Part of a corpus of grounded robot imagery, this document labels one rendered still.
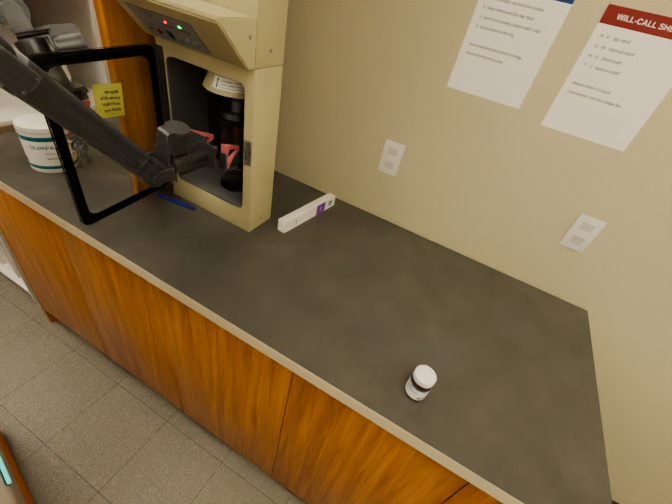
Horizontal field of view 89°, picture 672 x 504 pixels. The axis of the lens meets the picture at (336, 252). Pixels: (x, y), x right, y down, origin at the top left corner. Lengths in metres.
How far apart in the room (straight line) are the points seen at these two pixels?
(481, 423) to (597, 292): 0.68
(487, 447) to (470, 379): 0.15
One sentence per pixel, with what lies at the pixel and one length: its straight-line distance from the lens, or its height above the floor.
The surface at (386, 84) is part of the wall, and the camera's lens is 1.21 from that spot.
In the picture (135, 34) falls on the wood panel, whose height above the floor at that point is 1.40.
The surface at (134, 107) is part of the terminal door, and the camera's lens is 1.09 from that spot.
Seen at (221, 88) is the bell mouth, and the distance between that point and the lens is 1.01.
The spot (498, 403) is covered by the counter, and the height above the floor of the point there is 0.94.
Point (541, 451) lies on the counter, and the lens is 0.93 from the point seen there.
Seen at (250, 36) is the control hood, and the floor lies 1.48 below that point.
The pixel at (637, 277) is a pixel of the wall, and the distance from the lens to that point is 1.35.
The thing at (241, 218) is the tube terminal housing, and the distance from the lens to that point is 1.10.
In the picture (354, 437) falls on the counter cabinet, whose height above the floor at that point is 0.74.
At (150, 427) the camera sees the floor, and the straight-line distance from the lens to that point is 1.81.
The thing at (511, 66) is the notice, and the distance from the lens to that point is 1.13.
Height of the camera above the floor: 1.62
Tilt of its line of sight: 39 degrees down
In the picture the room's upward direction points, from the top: 14 degrees clockwise
